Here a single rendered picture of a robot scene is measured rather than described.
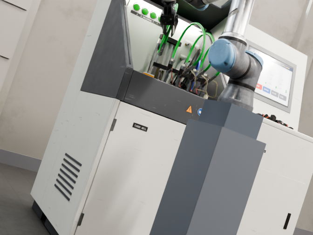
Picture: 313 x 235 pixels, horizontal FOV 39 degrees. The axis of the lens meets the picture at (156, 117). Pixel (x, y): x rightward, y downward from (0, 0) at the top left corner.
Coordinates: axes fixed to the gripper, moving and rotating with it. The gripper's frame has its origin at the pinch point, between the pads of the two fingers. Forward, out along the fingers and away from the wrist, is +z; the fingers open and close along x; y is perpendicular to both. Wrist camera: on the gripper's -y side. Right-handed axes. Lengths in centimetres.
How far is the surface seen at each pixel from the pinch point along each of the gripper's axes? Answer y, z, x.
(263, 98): -27, 56, 57
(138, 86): 35.1, 10.3, -9.8
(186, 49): -42, 33, 6
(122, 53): 21.3, 1.3, -20.4
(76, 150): 46, 48, -43
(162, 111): 35.0, 24.3, 1.8
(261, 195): 29, 85, 59
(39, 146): -72, 167, -130
